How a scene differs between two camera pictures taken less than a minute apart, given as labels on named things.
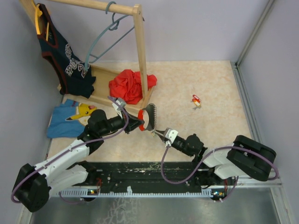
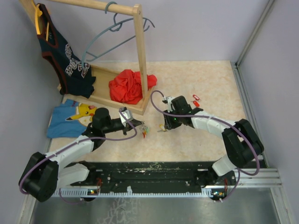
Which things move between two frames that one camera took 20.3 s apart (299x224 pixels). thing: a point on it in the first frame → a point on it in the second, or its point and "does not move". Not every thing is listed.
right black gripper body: [165, 139] → [173, 122]
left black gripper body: [128, 128] does not move
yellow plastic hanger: [38, 13] does not move
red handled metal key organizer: [152, 110] → [145, 130]
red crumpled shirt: [128, 84] does not move
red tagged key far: [195, 96] does not move
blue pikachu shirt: [69, 120] does not move
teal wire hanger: [96, 33] → [114, 30]
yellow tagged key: [197, 104] → [162, 127]
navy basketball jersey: [74, 79] does not move
